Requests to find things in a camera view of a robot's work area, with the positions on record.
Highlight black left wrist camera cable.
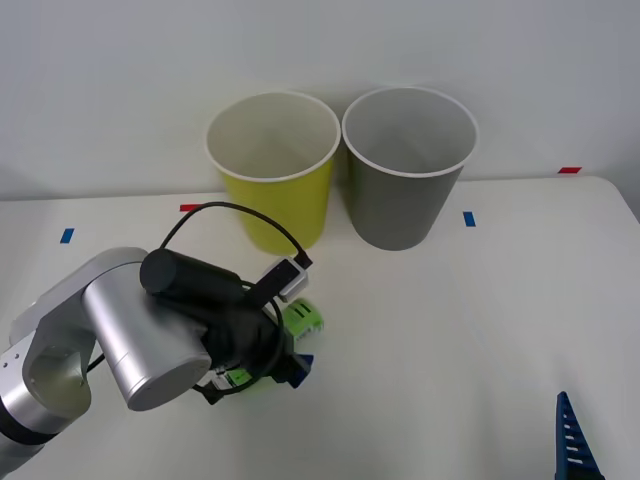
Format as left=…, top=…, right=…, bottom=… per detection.
left=157, top=201, right=315, bottom=396

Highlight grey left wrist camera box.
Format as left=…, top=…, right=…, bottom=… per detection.
left=257, top=258, right=312, bottom=303

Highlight grey plastic waste bin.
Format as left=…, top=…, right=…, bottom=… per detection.
left=341, top=86, right=480, bottom=252

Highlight green plastic bottle black cap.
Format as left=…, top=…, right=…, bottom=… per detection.
left=201, top=298, right=328, bottom=407

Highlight yellow-green plastic waste bin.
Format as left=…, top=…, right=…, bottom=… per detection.
left=204, top=90, right=343, bottom=254

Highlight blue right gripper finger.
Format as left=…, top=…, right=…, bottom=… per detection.
left=553, top=391, right=604, bottom=480

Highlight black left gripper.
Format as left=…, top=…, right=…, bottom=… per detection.
left=205, top=303, right=316, bottom=390

